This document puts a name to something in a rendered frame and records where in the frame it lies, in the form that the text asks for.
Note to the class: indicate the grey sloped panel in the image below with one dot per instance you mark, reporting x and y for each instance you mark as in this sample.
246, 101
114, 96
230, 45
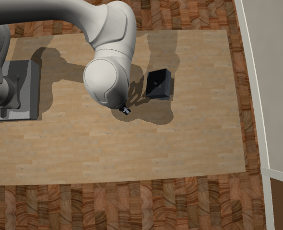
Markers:
158, 84

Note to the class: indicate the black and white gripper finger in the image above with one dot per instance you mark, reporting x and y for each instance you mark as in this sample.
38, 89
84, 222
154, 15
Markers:
126, 110

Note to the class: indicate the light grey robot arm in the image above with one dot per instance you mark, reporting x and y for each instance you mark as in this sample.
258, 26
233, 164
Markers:
109, 29

